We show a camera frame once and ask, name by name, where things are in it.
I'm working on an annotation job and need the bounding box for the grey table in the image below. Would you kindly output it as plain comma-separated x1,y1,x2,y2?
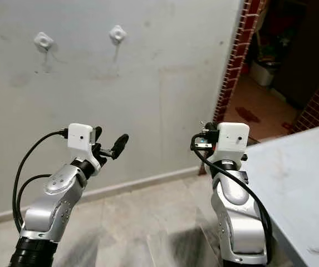
243,120,319,267

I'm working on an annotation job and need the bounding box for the dark wooden door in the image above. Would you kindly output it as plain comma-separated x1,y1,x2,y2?
272,0,319,110

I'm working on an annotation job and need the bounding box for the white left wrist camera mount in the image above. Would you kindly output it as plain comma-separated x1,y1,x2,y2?
67,123,102,170

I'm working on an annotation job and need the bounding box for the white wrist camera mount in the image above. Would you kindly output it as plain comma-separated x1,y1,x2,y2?
67,123,102,170
217,122,250,162

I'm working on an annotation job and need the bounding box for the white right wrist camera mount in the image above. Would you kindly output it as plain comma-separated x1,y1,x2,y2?
217,122,250,162

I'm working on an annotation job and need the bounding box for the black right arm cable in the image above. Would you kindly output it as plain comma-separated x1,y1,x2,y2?
191,133,274,263

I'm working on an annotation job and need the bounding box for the long black left arm cable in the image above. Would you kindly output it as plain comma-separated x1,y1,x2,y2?
13,130,69,232

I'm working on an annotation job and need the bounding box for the short black left arm cable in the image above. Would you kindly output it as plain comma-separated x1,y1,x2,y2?
16,174,52,223

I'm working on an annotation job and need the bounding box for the white wall hook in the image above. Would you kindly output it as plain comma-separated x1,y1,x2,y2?
33,31,55,51
109,24,127,45

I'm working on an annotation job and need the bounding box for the red brick low wall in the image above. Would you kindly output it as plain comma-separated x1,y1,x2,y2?
292,60,319,134

